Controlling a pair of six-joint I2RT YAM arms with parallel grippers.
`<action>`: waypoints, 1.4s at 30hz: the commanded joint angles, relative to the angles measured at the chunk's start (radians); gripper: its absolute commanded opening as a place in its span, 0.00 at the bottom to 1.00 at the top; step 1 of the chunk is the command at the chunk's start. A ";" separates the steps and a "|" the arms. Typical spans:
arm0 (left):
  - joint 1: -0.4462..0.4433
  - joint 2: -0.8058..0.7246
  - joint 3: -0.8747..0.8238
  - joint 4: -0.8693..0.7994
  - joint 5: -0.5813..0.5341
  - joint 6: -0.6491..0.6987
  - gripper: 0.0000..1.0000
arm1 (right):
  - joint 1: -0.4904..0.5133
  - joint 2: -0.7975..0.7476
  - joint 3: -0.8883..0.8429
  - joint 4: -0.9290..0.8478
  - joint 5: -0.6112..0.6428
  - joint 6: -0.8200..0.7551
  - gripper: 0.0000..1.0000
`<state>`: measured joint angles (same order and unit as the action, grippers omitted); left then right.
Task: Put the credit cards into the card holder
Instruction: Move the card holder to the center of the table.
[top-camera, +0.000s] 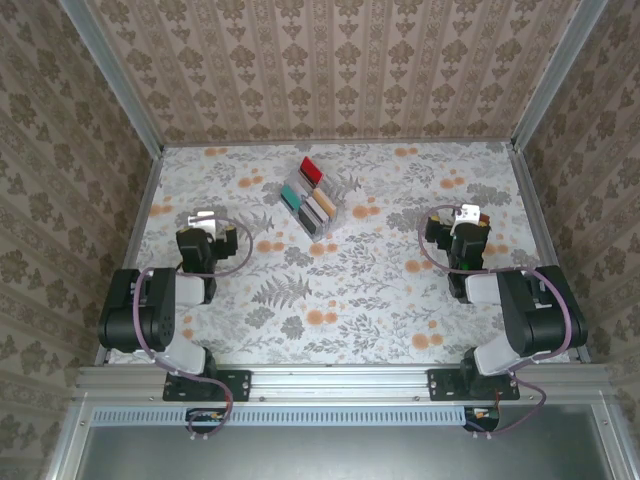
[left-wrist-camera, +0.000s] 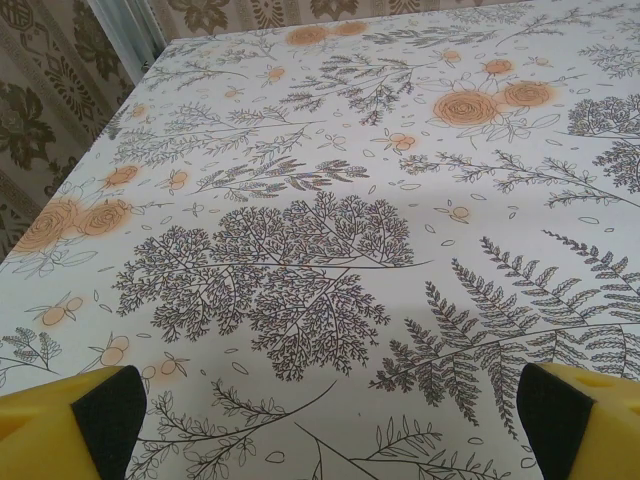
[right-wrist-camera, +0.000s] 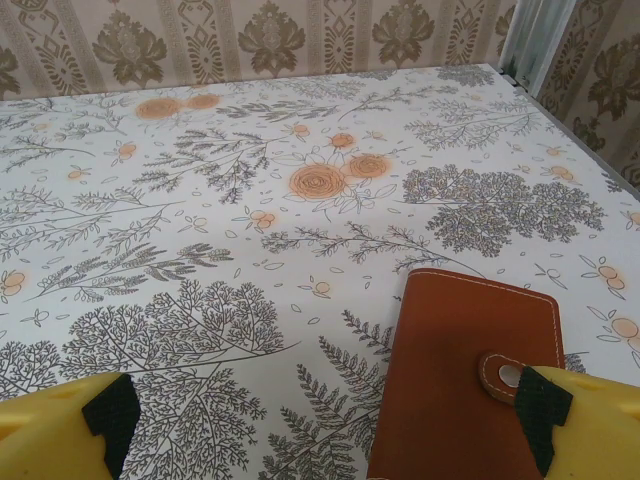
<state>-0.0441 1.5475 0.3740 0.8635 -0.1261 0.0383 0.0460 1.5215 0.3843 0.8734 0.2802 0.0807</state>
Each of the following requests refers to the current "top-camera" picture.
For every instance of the clear acrylic card stand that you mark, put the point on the clear acrylic card stand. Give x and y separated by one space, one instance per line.
320 235

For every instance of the white card pink print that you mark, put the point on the white card pink print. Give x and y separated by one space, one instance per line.
316 210

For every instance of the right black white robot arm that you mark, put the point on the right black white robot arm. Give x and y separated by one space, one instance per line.
535 320

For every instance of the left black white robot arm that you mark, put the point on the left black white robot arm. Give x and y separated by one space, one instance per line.
150 310

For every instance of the teal plastic card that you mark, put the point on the teal plastic card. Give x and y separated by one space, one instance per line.
290 197

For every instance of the black plastic card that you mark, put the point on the black plastic card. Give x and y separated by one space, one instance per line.
306 220

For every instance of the orange plastic card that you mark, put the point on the orange plastic card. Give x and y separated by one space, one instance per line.
325 201

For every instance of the floral table cover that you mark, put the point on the floral table cover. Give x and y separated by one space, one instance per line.
350 340

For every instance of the grey metal panel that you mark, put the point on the grey metal panel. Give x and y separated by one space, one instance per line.
325 455

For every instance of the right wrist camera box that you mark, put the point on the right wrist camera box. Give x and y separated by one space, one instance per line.
465 217

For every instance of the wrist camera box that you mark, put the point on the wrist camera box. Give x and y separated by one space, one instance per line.
465 217
202 222

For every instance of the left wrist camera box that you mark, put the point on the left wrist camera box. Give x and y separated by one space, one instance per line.
202 222

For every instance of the aluminium side rail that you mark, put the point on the aluminium side rail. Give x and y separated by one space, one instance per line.
537 220
140 225

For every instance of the aluminium back rail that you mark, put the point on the aluminium back rail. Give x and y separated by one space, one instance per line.
350 143

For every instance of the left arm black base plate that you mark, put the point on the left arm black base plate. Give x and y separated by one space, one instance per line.
235 385

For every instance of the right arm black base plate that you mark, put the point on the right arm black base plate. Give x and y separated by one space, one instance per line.
440 385

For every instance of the aluminium frame post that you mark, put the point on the aluminium frame post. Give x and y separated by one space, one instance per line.
115 85
555 75

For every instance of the aluminium mounting rail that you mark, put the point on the aluminium mounting rail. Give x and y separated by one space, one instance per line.
340 380

